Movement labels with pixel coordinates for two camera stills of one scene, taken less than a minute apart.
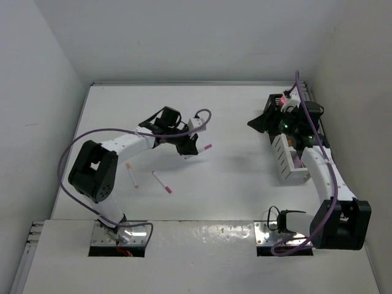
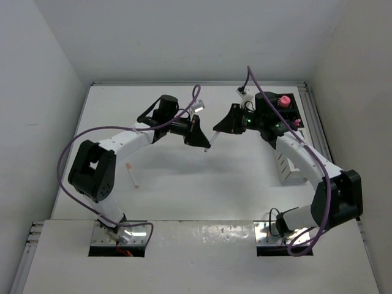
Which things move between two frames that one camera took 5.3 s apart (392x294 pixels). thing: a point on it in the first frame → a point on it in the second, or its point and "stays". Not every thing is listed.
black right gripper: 264,122 → 230,123
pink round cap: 283,100 stays
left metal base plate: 135,235 stays
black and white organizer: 287,160 stays
